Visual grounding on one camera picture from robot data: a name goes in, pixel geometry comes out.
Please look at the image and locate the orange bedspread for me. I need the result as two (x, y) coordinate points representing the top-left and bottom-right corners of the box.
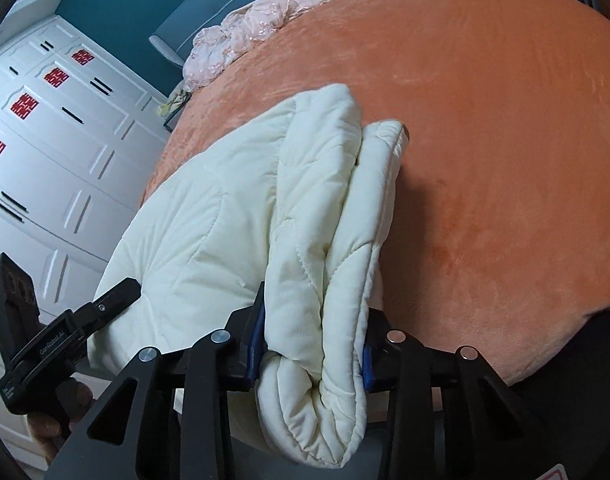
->
(143, 0), (610, 386)

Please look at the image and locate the person's left hand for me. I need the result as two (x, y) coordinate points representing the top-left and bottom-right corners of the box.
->
(26, 379), (94, 467)

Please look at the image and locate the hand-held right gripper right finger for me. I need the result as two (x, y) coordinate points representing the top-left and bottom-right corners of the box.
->
(362, 307), (556, 480)

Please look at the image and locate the dark clothing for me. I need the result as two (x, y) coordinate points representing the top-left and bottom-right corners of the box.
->
(505, 302), (610, 480)

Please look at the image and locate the cluttered bedside table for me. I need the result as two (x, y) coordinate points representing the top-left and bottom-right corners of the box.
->
(159, 86), (192, 130)

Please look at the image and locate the cream quilted jacket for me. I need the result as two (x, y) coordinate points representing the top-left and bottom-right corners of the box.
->
(87, 83), (410, 473)

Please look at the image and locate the teal padded headboard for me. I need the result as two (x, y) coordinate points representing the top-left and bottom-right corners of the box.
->
(149, 0), (306, 68)

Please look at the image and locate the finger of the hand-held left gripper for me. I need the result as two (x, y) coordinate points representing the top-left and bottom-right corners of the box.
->
(71, 277), (142, 337)

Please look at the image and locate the pink lace blanket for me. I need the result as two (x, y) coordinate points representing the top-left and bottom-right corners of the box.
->
(183, 0), (443, 92)

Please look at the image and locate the white wardrobe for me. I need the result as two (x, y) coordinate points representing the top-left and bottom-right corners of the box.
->
(0, 15), (170, 461)

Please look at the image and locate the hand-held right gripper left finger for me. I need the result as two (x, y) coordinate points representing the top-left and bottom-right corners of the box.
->
(50, 282), (266, 480)

